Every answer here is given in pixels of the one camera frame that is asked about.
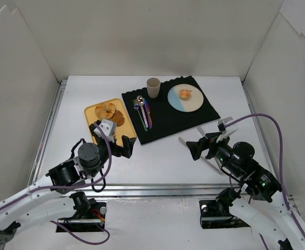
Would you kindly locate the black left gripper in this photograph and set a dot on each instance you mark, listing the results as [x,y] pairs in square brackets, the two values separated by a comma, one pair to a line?
[113,148]

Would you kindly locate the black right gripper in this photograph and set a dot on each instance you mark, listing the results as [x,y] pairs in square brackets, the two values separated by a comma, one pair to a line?
[207,145]

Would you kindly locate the stainless steel tongs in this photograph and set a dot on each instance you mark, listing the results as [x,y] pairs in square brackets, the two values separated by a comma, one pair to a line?
[201,131]

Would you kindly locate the small round bread roll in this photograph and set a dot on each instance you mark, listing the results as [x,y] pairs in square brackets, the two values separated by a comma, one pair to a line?
[184,94]

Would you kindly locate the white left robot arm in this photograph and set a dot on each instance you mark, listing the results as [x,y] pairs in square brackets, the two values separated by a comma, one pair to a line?
[58,194]

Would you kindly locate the brown glazed pastry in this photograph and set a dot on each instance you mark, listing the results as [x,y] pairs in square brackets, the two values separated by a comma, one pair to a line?
[118,118]

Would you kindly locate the iridescent knife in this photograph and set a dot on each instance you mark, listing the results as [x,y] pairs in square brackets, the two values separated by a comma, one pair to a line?
[148,113]

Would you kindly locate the yellow serving tray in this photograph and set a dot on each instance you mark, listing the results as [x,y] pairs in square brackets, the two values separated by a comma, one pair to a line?
[126,129]

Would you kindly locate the bagel with orange patches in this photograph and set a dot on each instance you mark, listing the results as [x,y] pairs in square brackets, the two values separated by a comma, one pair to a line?
[105,111]

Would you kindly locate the white and blue plate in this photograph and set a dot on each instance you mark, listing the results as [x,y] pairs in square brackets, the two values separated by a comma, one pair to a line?
[192,104]

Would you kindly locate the iridescent fork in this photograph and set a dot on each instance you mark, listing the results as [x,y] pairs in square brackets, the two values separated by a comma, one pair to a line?
[136,107]

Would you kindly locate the beige cup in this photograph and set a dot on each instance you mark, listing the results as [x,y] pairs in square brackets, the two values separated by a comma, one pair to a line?
[153,87]

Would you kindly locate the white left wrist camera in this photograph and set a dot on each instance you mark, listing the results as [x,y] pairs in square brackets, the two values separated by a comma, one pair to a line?
[105,130]

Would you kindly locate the silver spoon pink handle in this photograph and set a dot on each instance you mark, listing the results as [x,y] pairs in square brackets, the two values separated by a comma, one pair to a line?
[140,101]

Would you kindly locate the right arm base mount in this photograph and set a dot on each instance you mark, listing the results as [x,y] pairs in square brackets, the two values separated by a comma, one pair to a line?
[215,214]

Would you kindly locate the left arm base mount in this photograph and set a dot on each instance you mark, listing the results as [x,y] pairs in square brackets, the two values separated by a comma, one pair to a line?
[89,214]

